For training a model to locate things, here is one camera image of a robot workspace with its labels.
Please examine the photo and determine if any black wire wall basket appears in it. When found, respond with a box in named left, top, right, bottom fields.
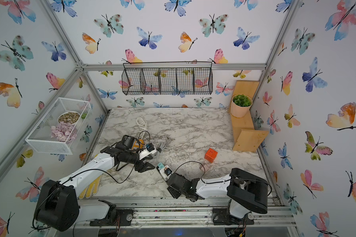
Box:
left=119, top=61, right=213, bottom=98

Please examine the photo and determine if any white mesh wall basket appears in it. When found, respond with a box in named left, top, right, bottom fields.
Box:
left=25, top=97, right=93, bottom=155

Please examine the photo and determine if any pink pot green plant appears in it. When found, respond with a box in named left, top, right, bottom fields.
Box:
left=230, top=94, right=253, bottom=118

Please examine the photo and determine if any yellow rubber glove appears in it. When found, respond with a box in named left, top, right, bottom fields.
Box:
left=78, top=176, right=102, bottom=199

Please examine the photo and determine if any white cube socket adapter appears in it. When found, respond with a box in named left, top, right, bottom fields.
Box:
left=162, top=166, right=173, bottom=179

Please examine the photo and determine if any bowl of brown pebbles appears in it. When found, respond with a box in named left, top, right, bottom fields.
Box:
left=57, top=111, right=80, bottom=124

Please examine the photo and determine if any wooden corner shelf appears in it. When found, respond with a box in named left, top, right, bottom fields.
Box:
left=229, top=80, right=269, bottom=152

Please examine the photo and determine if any white coiled power cable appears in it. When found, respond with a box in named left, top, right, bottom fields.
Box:
left=135, top=117, right=148, bottom=137

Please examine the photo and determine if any orange power strip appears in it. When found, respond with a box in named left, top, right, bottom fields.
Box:
left=132, top=139, right=145, bottom=150

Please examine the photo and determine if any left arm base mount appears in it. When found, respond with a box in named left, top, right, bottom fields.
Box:
left=90, top=208, right=134, bottom=227

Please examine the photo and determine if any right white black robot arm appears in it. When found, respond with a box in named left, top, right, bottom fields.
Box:
left=167, top=168, right=270, bottom=219

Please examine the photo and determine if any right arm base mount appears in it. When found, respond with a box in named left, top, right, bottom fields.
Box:
left=212, top=208, right=254, bottom=226

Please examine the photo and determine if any red cube socket adapter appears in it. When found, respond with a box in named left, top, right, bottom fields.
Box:
left=204, top=148, right=218, bottom=163

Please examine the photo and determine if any pink plug adapter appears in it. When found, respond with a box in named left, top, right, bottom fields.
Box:
left=200, top=165, right=210, bottom=172

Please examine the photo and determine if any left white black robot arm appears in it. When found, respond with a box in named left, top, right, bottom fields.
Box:
left=33, top=135, right=158, bottom=232

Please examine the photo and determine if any pink flower pile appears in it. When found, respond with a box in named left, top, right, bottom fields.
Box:
left=50, top=122, right=77, bottom=144

